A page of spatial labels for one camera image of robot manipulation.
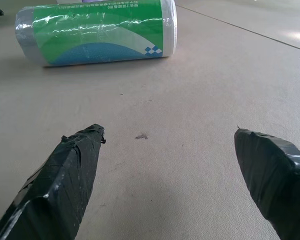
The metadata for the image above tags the green labelled white bag roll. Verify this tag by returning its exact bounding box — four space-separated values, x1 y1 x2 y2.
14 0 178 68

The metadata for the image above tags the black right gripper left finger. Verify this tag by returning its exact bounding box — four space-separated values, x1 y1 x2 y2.
0 123 107 240

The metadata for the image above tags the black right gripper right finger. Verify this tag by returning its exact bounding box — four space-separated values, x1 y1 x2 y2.
233 125 300 240

